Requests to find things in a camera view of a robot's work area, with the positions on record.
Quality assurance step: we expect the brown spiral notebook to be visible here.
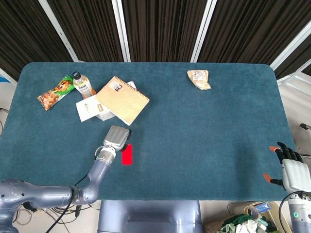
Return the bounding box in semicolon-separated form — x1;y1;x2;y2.
94;76;150;126

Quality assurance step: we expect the green snack bag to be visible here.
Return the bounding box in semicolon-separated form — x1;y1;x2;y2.
36;75;76;111

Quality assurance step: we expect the blue table cloth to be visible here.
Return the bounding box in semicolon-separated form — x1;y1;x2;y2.
0;62;296;202

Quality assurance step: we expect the box of clutter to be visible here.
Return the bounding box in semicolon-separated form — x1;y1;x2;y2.
203;201;294;233

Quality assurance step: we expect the white cardboard box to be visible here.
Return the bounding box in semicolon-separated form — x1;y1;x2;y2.
75;81;137;123

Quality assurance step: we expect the small red card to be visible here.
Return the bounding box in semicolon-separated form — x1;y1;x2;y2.
121;143;134;166

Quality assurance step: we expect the grey robot torso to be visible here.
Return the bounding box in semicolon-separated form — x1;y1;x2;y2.
97;200;204;233

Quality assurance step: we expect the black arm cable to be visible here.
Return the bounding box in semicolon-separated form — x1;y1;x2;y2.
44;171;91;233

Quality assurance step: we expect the yellow drink bottle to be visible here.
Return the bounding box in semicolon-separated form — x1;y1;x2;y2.
72;71;97;99

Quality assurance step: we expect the white partition frame post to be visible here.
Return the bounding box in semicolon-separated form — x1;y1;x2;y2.
190;0;218;63
111;0;131;63
38;0;79;62
270;19;311;71

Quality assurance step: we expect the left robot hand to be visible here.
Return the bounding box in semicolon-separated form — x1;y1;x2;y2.
103;125;132;152

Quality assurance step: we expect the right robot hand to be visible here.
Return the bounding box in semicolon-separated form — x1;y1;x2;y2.
263;142;311;192

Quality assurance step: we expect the beige wrapped pastry packet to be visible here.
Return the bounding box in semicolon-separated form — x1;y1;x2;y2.
186;69;211;91

